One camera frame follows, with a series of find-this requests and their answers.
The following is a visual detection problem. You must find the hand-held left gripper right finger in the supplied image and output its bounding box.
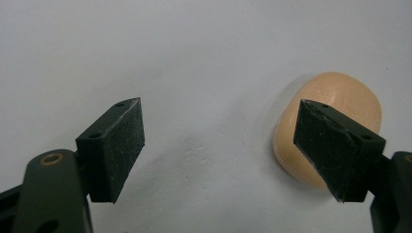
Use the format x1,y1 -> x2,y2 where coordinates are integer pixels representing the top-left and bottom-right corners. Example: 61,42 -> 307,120
292,98 -> 387,204

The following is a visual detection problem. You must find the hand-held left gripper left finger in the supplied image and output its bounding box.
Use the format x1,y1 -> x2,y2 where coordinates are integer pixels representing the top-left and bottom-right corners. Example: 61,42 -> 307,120
75,97 -> 146,205

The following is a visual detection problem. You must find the tan bread roll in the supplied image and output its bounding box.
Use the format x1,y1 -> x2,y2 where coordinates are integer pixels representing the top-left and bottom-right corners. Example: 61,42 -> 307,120
272,71 -> 383,191

